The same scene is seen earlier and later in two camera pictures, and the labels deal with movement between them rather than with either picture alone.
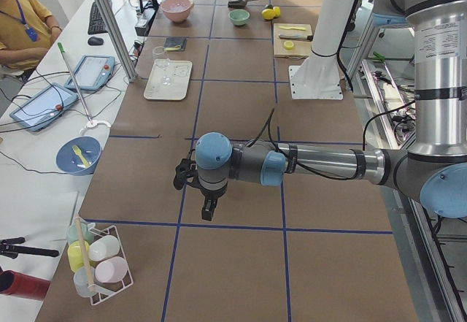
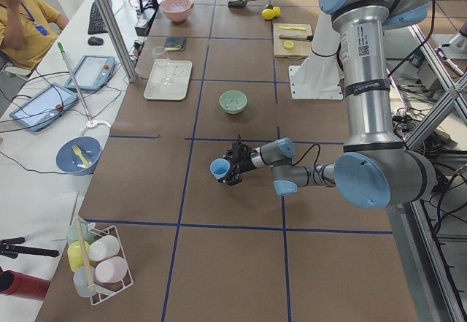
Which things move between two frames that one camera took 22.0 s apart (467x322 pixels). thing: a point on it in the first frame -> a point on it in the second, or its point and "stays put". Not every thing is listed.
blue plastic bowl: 68,162 stays put
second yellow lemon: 277,11 stays put
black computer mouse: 95,41 stays put
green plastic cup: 72,232 stays put
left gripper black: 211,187 -> 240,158
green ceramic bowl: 238,16 -> 233,102
